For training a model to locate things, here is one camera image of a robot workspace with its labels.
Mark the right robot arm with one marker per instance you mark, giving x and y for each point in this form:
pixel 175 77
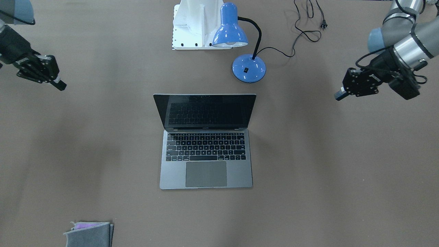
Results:
pixel 16 50

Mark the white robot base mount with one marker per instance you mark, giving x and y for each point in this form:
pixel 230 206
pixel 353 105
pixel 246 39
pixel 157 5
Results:
pixel 195 24

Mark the grey laptop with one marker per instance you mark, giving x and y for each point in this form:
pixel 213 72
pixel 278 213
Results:
pixel 205 140

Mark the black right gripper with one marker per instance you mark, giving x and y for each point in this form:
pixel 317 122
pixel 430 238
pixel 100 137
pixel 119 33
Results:
pixel 13 49

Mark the folded grey cloth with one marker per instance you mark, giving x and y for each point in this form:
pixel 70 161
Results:
pixel 90 234

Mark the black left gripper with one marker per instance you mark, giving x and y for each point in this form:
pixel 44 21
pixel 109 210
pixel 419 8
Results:
pixel 383 65

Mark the blue desk lamp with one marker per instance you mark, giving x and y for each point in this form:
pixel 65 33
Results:
pixel 248 68

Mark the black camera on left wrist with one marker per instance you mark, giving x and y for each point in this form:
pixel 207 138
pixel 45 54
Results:
pixel 405 85

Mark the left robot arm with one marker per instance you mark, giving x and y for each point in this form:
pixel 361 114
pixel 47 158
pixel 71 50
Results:
pixel 401 47

